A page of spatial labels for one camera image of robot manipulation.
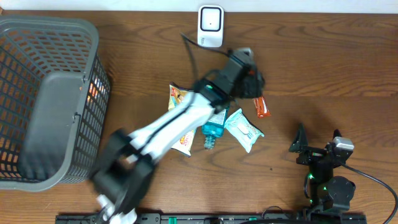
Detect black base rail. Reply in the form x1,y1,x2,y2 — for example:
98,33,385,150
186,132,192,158
55,212,368,224

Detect black left camera cable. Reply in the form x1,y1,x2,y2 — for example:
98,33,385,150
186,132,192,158
180,32,233,85

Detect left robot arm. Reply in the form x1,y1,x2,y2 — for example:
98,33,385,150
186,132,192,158
90,53,264,223

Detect light green wet wipes pack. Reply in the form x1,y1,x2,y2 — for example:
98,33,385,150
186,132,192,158
225,109,264,153

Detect yellow snack bag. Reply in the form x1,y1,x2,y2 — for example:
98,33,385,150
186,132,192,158
168,82,196,157

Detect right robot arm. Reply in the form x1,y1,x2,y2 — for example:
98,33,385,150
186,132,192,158
289,124,355,213

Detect grey plastic shopping basket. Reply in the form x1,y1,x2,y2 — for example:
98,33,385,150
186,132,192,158
1,16,111,192

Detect black camera cable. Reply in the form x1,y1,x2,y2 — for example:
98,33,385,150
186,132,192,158
180,32,233,85
341,164,398,224

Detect blue mouthwash bottle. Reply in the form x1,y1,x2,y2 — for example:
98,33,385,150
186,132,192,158
201,108,229,150

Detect black right camera cable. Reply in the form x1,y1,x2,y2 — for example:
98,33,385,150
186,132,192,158
341,164,398,224

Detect orange snack bar wrapper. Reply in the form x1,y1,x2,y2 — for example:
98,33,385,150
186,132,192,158
253,96,271,118

